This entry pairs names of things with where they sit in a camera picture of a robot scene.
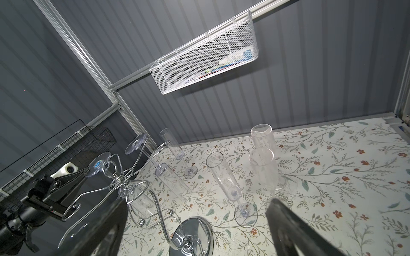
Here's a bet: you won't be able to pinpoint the white wire mesh basket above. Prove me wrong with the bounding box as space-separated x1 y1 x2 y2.
149 11 258 95

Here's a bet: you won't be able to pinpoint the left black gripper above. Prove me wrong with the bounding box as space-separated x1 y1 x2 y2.
19 167 90 223

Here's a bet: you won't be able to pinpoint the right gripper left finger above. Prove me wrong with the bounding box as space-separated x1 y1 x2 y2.
49 199 128 256

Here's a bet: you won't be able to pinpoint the chrome wine glass rack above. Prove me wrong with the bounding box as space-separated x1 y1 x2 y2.
58 133 214 256

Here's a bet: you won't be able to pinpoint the items in white basket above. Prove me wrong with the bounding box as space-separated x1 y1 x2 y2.
198 47 254 79

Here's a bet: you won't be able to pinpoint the black wire basket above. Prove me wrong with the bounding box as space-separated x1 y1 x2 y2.
1 120 116 213

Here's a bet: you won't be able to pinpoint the floral table mat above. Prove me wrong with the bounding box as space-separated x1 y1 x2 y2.
139 118 410 256

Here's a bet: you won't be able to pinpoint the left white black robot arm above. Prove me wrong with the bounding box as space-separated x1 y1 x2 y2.
1 167 90 256

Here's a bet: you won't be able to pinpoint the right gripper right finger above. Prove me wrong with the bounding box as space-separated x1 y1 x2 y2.
266 198 343 256

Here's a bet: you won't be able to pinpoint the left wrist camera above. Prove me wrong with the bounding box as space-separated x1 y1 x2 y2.
50 162 79 179

